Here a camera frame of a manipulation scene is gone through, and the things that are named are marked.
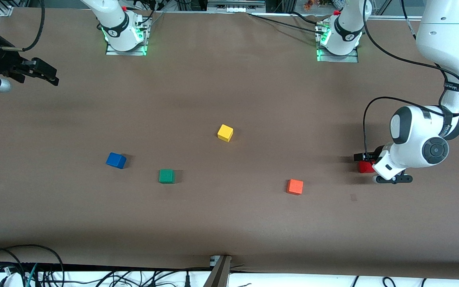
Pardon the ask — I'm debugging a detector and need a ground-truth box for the orange cube block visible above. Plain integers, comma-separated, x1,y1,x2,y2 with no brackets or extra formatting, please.
286,179,304,195

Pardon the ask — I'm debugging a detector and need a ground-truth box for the blue cube block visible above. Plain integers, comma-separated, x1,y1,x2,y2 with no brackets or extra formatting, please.
106,152,127,169

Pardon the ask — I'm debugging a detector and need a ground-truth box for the yellow cube block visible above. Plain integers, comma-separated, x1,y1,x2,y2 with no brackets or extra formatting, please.
217,124,234,143

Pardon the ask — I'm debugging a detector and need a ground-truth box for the white power strip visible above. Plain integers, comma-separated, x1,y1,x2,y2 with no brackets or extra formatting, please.
207,0,266,13

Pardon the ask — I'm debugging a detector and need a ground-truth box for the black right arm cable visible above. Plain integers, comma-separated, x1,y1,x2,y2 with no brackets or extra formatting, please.
0,0,46,53

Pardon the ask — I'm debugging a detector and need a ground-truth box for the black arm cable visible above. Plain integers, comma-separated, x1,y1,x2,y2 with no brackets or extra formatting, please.
363,0,459,162
0,0,46,53

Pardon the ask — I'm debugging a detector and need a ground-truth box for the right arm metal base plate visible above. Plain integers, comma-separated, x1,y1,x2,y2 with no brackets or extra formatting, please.
105,16,150,56

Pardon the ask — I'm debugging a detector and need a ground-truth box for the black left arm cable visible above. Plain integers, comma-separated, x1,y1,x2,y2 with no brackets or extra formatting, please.
363,0,459,162

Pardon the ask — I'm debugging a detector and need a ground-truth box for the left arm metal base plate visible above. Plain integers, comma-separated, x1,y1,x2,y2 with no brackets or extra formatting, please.
316,21,359,63

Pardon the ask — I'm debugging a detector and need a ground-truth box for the short black base cable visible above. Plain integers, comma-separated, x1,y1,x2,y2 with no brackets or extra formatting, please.
289,11,322,26

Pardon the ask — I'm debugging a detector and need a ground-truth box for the long black base cable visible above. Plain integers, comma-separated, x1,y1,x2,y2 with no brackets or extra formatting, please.
247,13,326,35

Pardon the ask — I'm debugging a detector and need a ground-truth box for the black looping cable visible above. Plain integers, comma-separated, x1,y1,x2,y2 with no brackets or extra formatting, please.
0,244,65,287

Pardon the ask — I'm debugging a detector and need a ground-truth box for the green cable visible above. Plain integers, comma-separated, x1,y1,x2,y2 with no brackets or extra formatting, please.
24,263,39,287

